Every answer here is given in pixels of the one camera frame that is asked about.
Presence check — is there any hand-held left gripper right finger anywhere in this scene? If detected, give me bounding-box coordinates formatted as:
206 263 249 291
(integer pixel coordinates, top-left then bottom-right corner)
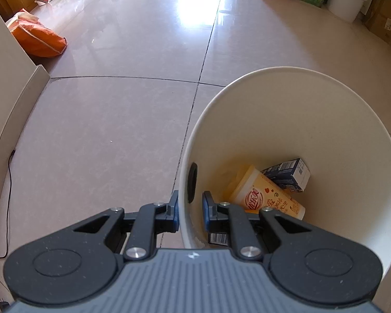
202 192 329 262

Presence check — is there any brown cardboard box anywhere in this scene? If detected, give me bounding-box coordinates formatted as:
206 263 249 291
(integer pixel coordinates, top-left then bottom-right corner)
365 0 391 43

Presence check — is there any yellow milk tea cup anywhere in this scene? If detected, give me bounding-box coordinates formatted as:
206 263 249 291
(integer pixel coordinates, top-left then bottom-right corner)
226 165 306 220

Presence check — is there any white bucket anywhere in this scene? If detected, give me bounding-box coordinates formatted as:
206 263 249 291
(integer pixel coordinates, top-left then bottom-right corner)
327 0 369 23

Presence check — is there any white orange packet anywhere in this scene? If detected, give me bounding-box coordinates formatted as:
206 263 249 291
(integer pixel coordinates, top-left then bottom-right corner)
5 8 40 30

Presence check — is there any orange bag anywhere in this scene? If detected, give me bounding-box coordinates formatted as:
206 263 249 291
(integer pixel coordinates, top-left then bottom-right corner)
11 20 67 57

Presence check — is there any black cable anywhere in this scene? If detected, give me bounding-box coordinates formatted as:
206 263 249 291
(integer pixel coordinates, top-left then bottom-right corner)
0 150 16 313

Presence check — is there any white trash bin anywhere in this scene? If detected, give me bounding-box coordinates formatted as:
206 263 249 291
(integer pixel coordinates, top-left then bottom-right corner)
179 66 391 313

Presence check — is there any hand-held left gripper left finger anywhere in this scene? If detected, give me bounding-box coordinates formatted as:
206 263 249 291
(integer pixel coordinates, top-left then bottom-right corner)
60 190 180 261

